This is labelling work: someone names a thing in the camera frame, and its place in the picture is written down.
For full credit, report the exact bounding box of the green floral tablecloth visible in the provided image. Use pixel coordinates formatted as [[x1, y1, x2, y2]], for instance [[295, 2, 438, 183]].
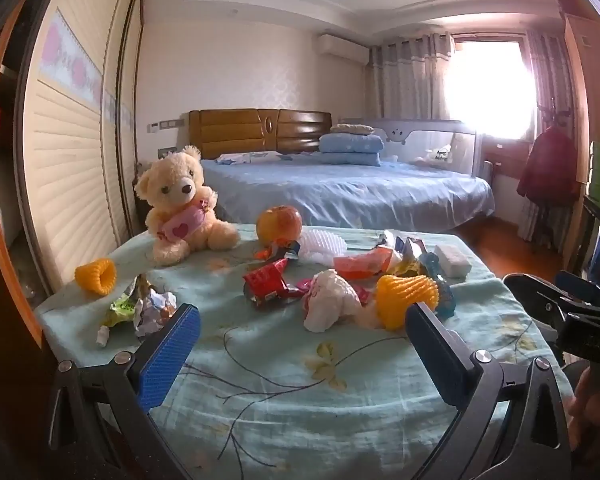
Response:
[[32, 224, 576, 480]]

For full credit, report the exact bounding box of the cream sliding wardrobe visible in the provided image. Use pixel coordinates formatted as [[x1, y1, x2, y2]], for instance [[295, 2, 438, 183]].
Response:
[[0, 0, 146, 301]]

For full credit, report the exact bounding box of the blue foil wrapper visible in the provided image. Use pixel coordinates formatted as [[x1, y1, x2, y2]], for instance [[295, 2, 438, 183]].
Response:
[[419, 252, 455, 320]]

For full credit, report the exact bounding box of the cream teddy bear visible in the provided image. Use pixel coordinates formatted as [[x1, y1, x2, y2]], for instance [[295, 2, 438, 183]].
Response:
[[134, 145, 241, 267]]

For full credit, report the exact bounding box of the white sponge block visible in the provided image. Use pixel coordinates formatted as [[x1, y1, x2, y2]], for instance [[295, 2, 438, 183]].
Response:
[[434, 244, 472, 278]]

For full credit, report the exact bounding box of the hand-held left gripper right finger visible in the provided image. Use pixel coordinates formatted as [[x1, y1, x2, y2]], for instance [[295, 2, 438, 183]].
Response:
[[405, 301, 573, 480]]

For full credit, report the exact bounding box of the dark wooden nightstand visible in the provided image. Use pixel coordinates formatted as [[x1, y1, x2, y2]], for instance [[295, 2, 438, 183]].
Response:
[[132, 160, 153, 233]]

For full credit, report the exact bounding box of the orange snack packet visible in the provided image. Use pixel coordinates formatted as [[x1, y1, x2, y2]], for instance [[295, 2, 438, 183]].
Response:
[[333, 250, 403, 277]]

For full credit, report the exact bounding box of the white air conditioner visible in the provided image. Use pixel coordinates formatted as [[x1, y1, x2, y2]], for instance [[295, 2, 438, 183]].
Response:
[[316, 33, 370, 65]]

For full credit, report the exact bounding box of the red apple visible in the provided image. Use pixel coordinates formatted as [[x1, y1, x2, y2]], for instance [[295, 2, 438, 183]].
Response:
[[256, 205, 303, 243]]

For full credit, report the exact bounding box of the white foam fruit net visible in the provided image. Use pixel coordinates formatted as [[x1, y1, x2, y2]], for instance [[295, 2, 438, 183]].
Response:
[[300, 226, 348, 264]]

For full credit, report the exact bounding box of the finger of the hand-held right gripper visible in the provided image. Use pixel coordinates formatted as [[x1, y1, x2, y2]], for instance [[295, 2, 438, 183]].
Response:
[[502, 273, 578, 333]]

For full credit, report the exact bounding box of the white crumpled plastic bag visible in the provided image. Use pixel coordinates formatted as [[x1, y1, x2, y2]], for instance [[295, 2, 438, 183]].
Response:
[[302, 269, 376, 333]]

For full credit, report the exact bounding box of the silver crumpled wrapper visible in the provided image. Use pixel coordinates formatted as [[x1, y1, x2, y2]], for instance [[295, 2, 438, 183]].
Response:
[[134, 290, 179, 338]]

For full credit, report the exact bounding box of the grey bed guard rail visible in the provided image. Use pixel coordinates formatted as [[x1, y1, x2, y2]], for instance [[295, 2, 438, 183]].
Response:
[[340, 119, 481, 176]]

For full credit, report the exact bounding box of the red and blue wrapper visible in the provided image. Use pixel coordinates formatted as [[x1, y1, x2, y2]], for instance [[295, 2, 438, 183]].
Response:
[[254, 239, 302, 261]]

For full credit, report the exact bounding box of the grey curtain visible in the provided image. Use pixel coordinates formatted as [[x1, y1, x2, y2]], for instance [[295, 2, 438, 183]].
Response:
[[522, 30, 576, 241], [367, 32, 453, 122]]

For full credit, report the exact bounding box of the wooden headboard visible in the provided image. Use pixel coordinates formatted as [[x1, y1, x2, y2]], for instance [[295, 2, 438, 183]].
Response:
[[188, 108, 332, 160]]

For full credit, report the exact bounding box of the pink wrapper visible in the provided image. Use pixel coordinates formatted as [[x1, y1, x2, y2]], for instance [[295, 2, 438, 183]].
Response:
[[350, 285, 377, 308]]

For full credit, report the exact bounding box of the dark red coat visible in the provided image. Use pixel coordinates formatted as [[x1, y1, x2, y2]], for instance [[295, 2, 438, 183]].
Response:
[[516, 127, 581, 206]]

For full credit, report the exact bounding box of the pale pillow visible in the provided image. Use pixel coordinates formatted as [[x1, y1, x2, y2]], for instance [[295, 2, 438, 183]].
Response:
[[331, 122, 376, 136]]

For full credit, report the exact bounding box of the green crumpled wrapper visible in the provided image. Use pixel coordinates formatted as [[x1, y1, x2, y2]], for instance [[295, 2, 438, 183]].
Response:
[[96, 275, 153, 346]]

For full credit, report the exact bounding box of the dark cabinet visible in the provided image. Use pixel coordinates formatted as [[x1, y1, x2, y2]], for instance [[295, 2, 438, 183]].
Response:
[[565, 195, 600, 286]]

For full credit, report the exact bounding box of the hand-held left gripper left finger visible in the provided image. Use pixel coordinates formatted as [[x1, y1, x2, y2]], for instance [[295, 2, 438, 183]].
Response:
[[50, 303, 202, 480]]

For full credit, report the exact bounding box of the person's right hand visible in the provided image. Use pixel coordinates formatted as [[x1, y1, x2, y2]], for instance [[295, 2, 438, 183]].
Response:
[[569, 366, 600, 458]]

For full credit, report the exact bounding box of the yellow foam fruit net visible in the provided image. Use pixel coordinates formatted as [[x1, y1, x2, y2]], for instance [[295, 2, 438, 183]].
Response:
[[75, 258, 117, 297], [376, 274, 438, 331]]

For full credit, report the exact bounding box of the bright window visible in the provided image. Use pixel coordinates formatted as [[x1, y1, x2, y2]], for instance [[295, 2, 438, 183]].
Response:
[[447, 35, 536, 141]]

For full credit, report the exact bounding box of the red snack wrapper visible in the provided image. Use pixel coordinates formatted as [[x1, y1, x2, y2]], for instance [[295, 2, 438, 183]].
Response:
[[242, 258, 306, 308]]

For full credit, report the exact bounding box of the folded blue quilt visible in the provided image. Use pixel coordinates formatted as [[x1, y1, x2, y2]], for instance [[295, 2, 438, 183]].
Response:
[[318, 132, 385, 167]]

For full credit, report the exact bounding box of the bed with blue sheet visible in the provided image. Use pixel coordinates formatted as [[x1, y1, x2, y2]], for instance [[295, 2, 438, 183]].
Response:
[[200, 152, 496, 233]]

